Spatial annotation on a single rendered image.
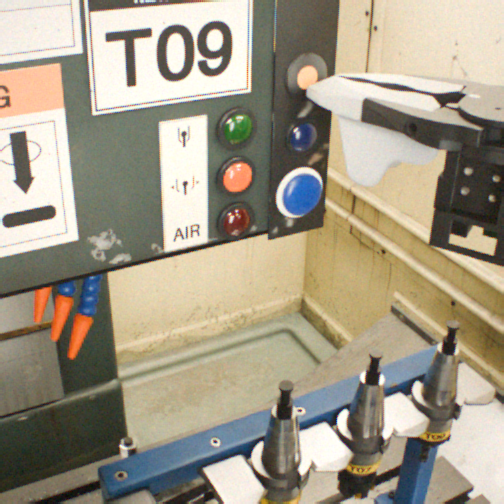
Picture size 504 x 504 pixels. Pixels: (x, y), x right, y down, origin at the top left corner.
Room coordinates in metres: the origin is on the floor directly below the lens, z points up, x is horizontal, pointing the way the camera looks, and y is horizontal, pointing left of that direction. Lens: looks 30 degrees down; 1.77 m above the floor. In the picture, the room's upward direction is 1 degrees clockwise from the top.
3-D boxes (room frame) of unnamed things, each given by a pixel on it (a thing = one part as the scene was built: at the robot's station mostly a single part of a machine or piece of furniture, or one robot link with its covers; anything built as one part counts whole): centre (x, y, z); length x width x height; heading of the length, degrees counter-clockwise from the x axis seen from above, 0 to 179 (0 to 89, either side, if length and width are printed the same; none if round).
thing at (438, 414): (0.62, -0.23, 1.21); 0.06 x 0.06 x 0.03
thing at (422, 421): (0.60, -0.18, 1.21); 0.07 x 0.05 x 0.01; 29
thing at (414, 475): (0.70, -0.25, 1.05); 0.10 x 0.05 x 0.30; 29
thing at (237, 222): (0.40, 0.01, 1.57); 0.02 x 0.01 x 0.02; 119
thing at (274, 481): (0.52, -0.04, 1.21); 0.06 x 0.06 x 0.03
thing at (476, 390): (0.65, -0.28, 1.21); 0.07 x 0.05 x 0.01; 29
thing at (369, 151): (0.39, -0.07, 1.63); 0.09 x 0.03 x 0.06; 59
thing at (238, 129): (0.40, 0.01, 1.63); 0.02 x 0.01 x 0.02; 119
